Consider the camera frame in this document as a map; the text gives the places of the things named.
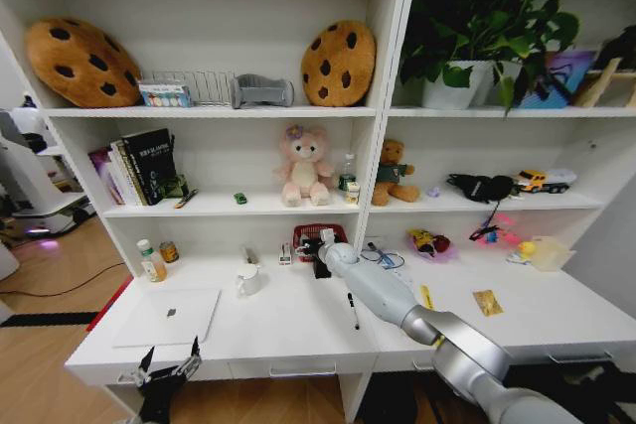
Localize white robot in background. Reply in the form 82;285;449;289
0;93;96;238

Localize small brown cookie pillow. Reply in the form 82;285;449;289
300;20;378;108

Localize box with coloured dots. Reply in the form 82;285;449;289
136;79;193;109

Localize silver drawer handle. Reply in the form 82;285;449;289
268;362;338;378
547;350;614;365

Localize yellow white toy truck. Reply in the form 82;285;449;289
513;167;579;196

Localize black floor cable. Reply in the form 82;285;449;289
0;260;128;297

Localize white plant pot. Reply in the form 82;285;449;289
420;60;496;111

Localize white paperback book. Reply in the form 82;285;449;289
107;138;145;207

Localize translucent plastic container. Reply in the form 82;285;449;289
529;235;577;274

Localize yellow purple plush toy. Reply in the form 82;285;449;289
406;227;459;262

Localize wooden stand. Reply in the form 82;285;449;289
570;57;636;108

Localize pink black sunglasses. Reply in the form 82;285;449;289
468;212;518;246

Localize silver wire rack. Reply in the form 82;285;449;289
151;70;238;107

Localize brown teddy bear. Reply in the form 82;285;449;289
370;138;421;208

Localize green leafy plant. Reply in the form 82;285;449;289
398;0;610;120

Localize silver laptop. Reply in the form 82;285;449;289
111;287;223;350

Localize red mesh basket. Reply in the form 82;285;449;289
291;222;349;263

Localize black cap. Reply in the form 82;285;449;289
445;173;520;205

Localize blue cable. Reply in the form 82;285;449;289
360;241;406;270

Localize black hardcover book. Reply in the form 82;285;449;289
120;127;181;207

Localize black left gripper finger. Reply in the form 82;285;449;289
170;335;204;378
117;345;157;388

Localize pink plush bear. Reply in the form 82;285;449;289
272;124;336;209

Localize orange juice bottle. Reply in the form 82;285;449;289
135;238;169;284

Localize green patterned booklet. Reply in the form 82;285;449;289
157;173;191;201

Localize clear green-label water bottle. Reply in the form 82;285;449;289
338;153;359;194

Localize purple book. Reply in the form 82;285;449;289
87;147;125;207

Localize white mug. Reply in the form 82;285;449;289
235;263;263;297

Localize gold foil packet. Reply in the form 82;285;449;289
472;289;505;318

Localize black marker pen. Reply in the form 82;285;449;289
346;292;361;332

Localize yellow tin can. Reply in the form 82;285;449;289
158;240;181;265

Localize blue purple picture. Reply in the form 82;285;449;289
516;49;600;110

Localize white shelving desk unit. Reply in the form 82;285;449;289
0;0;636;424

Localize large brown cookie pillow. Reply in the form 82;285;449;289
24;17;144;109

